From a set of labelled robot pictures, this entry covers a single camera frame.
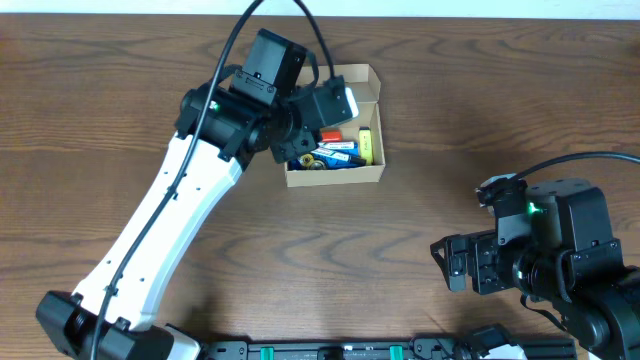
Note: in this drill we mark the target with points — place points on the blue plastic holder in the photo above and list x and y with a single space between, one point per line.
331 163

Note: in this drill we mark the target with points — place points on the red stapler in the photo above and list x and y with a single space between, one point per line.
331 136

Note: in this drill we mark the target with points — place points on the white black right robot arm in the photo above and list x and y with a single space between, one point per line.
553 241

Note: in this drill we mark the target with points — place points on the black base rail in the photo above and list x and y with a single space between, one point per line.
489 342

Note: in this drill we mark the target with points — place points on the brown cardboard box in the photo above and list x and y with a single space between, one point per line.
366 86

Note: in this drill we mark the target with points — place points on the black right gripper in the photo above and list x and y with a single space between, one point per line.
483 247

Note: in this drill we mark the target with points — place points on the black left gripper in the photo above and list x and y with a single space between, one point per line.
299 144

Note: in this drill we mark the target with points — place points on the blue capped white marker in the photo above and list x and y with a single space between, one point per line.
348 145

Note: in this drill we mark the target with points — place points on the yellow highlighter black cap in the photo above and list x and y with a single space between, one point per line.
366 145

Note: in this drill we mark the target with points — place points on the black yellow correction tape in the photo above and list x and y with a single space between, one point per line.
310 162

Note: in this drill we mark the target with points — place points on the black capped white marker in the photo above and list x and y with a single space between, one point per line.
339 156

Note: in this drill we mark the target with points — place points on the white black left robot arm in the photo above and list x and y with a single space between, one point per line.
241 111

